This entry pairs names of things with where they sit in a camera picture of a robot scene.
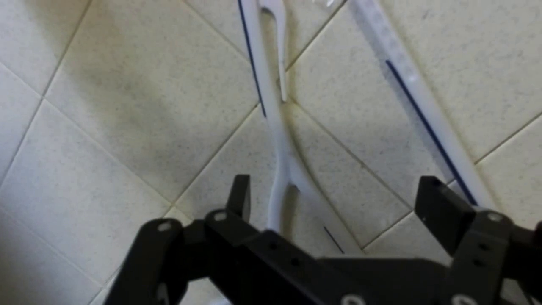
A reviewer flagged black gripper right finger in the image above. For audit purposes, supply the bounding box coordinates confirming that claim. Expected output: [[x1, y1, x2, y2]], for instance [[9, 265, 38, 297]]
[[414, 174, 542, 305]]

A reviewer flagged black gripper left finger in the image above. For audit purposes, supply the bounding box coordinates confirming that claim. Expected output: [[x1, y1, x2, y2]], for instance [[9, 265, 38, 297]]
[[104, 172, 341, 305]]

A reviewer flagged white coat hanger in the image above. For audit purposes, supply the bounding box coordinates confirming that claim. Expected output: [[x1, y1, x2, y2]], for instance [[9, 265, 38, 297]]
[[236, 0, 497, 235]]

